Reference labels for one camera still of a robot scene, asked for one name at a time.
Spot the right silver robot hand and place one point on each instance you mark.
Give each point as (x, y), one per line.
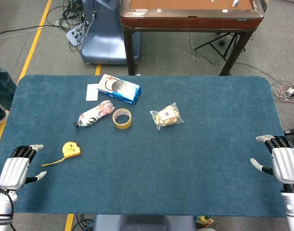
(285, 166)

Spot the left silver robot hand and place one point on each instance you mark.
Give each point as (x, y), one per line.
(13, 169)

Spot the yellow tape measure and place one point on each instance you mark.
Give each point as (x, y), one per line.
(71, 149)

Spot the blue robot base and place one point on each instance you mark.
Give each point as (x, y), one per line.
(103, 36)

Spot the yellow tape roll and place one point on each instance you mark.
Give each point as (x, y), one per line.
(122, 118)

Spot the black box on floor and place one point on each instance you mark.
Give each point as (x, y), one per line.
(292, 137)

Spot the person leg in jeans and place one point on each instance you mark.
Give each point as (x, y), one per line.
(1, 91)

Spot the yellow green toy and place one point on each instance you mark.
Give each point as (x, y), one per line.
(204, 221)

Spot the crushed plastic bottle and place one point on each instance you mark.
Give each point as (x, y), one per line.
(95, 114)

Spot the white flat card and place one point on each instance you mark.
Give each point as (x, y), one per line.
(92, 92)

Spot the clear snack bag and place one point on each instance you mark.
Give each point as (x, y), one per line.
(166, 116)

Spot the blue cookie box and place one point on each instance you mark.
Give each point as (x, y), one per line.
(119, 89)

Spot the blue table mat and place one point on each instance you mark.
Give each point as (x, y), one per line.
(146, 168)

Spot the black tripod stand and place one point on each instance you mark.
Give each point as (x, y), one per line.
(220, 44)

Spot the blue-grey robot body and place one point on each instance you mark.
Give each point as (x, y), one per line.
(144, 223)

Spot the brown wooden table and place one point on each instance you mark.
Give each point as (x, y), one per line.
(190, 21)

